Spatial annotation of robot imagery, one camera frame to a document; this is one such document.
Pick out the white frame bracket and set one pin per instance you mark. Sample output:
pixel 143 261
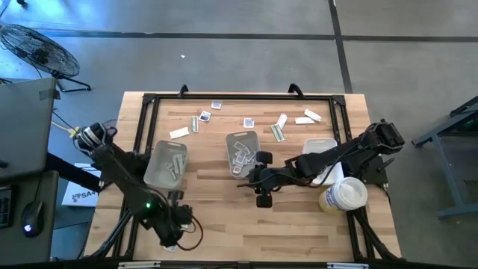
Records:
pixel 347 265
pixel 138 265

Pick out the grey monitor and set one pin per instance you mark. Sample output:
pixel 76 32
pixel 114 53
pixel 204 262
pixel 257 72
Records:
pixel 22 127

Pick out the black computer mouse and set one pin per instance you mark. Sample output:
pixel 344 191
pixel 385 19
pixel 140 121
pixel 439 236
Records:
pixel 31 216

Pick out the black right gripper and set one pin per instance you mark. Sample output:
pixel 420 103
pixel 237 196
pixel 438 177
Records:
pixel 267 177

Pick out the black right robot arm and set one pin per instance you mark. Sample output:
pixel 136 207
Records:
pixel 336 153

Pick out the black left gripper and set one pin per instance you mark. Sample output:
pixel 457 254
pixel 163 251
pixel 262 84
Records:
pixel 179 218

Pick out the white packet black text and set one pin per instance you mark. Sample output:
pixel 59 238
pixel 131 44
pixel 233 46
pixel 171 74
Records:
pixel 239 146

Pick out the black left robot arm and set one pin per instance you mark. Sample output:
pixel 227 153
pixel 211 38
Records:
pixel 127 183

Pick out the white and yellow canister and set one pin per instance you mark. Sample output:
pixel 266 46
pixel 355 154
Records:
pixel 345 195

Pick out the dark desk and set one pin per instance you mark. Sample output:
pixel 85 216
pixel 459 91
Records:
pixel 50 224

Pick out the black keyboard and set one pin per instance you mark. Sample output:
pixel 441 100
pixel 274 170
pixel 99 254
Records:
pixel 4 209

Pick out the white box with lettering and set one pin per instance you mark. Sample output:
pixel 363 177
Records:
pixel 80 196

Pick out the white plastic bin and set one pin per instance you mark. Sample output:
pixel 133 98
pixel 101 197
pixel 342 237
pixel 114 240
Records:
pixel 158 168
pixel 254 143
pixel 317 143

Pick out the black floor fan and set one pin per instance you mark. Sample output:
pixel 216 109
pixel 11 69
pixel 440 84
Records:
pixel 41 52

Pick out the blue-grey metal table frame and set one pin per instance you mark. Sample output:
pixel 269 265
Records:
pixel 446 170

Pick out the yellow power plug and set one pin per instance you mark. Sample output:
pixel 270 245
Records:
pixel 74 131

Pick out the black metal beam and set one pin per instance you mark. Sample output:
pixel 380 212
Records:
pixel 71 173

